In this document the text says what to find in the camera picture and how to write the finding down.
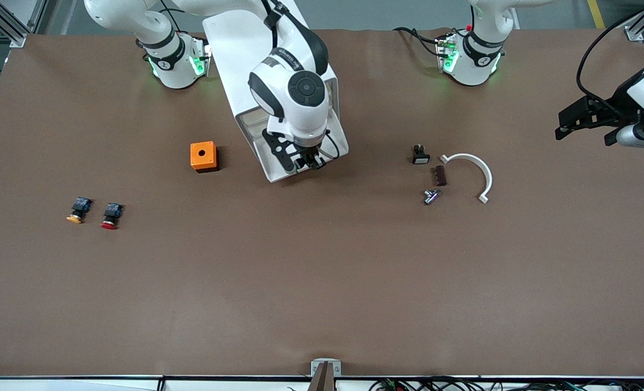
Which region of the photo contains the white drawer cabinet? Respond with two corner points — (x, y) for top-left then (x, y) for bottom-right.
(203, 0), (340, 158)

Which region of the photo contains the red push button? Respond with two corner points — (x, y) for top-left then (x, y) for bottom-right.
(100, 202), (124, 230)

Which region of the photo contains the yellow push button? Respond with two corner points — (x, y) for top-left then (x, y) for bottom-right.
(66, 197), (93, 224)

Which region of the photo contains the orange box with hole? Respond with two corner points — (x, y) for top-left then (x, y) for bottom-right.
(190, 141), (219, 173)

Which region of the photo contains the white curved plastic clamp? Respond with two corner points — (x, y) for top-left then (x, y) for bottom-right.
(440, 154), (493, 204)

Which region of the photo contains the metal base connector box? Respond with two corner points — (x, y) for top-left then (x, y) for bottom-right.
(435, 34), (459, 72)
(191, 37), (212, 77)

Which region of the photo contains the brown table mat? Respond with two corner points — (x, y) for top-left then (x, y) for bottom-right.
(0, 27), (644, 378)

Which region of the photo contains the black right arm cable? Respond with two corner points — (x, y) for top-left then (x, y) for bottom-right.
(322, 130), (340, 161)

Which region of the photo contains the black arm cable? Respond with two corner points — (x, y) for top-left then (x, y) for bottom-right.
(322, 130), (340, 161)
(576, 0), (644, 117)

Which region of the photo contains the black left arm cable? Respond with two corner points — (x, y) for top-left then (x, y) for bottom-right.
(576, 0), (644, 117)

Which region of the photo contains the black base cable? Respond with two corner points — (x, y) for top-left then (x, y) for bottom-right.
(159, 0), (193, 34)
(393, 26), (443, 58)

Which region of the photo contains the grey metal bracket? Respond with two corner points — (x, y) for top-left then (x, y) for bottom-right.
(311, 358), (342, 377)

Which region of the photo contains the brown post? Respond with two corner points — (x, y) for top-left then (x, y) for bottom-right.
(307, 362), (336, 391)

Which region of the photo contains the tangled cable bundle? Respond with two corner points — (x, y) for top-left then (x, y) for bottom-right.
(368, 377), (644, 391)

